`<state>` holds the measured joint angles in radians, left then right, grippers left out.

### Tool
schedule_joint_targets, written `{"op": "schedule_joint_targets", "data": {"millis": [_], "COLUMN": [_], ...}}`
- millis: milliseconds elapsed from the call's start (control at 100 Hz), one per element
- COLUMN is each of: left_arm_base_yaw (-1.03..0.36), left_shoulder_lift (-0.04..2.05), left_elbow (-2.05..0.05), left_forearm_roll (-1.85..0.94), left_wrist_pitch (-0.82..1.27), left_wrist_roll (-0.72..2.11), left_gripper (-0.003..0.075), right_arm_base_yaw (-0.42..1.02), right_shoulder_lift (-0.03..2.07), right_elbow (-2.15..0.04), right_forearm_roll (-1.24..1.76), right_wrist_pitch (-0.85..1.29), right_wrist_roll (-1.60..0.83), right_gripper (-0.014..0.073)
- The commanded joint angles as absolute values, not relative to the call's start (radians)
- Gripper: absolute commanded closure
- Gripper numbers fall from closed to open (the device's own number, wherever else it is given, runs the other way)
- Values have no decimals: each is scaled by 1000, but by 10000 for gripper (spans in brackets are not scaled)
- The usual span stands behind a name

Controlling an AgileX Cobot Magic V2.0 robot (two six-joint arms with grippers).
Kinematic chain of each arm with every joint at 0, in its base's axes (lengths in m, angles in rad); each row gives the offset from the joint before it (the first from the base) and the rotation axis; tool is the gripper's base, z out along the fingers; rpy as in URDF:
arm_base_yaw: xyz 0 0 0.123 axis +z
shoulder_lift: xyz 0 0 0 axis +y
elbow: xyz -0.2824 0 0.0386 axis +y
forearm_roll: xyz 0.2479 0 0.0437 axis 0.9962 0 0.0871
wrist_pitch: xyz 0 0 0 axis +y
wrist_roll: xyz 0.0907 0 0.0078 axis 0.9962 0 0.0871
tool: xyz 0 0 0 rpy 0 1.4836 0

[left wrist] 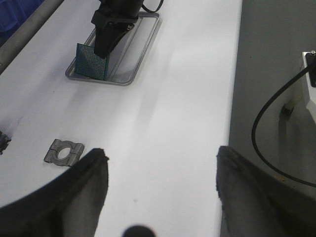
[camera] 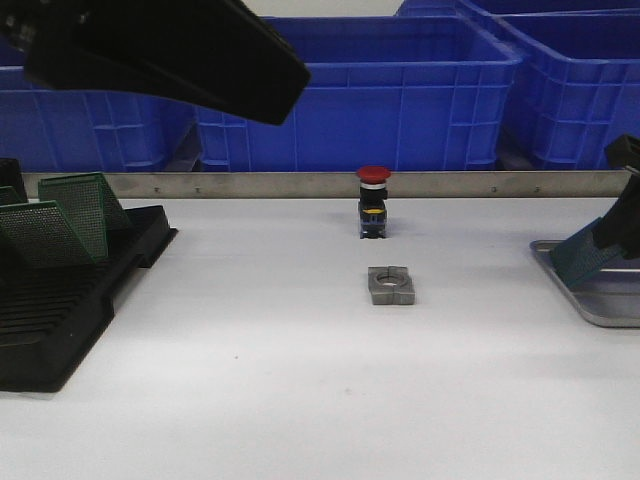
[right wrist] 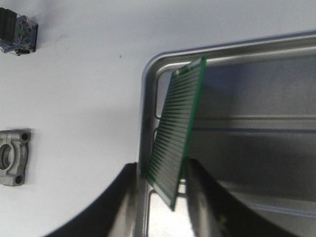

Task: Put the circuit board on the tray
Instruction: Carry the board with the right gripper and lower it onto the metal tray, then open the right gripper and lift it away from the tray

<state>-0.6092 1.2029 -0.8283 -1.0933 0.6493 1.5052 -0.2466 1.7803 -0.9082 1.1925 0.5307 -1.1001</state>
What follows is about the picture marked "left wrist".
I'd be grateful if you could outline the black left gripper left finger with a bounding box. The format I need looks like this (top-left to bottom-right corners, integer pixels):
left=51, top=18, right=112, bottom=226
left=0, top=148, right=109, bottom=237

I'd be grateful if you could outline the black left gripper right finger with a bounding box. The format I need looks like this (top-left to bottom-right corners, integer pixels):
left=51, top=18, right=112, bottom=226
left=216, top=146, right=316, bottom=237

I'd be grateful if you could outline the other arm black gripper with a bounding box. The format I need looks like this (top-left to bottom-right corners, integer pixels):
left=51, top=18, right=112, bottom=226
left=91, top=0, right=144, bottom=58

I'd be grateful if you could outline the green perforated circuit board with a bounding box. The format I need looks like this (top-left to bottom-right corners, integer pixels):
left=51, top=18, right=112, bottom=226
left=75, top=43, right=108, bottom=80

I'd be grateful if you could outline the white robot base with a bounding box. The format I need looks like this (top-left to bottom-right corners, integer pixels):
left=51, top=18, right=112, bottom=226
left=278, top=50, right=316, bottom=129

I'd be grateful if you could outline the grey metal clamp block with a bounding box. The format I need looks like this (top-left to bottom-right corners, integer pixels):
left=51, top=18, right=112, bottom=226
left=43, top=139, right=84, bottom=166

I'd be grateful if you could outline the red emergency stop button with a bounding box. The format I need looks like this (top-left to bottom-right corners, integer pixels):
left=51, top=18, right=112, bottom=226
left=0, top=131, right=11, bottom=155

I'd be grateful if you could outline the centre blue plastic crate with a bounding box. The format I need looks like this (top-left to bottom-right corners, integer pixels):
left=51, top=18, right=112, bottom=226
left=0, top=0, right=43, bottom=46

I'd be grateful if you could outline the black cable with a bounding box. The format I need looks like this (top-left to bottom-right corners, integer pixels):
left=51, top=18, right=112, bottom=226
left=251, top=66, right=316, bottom=188

